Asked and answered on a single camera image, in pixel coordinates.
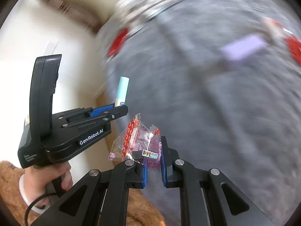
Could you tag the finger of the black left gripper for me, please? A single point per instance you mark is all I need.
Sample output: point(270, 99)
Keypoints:
point(111, 110)
point(105, 116)

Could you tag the person's left hand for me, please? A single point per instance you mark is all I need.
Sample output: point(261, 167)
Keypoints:
point(35, 180)

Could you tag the teal and tan tube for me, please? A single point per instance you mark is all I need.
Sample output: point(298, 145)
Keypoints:
point(121, 91)

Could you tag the white red tube wrapper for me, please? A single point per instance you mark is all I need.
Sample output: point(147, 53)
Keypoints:
point(276, 29)

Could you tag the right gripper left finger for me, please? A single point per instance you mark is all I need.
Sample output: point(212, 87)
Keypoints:
point(98, 198)

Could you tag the red paper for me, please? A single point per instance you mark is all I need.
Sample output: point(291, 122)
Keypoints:
point(294, 47)

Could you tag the lilac rectangular box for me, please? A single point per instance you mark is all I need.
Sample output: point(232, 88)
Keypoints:
point(242, 48)

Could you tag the red clear snack wrapper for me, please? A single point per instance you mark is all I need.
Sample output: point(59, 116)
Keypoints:
point(138, 143)

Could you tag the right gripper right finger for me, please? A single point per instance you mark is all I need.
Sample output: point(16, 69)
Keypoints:
point(207, 197)

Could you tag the grey bed blanket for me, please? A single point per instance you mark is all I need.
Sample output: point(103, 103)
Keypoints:
point(241, 117)

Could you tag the floral patterned bed sheet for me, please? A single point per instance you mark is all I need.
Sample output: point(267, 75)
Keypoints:
point(164, 2)

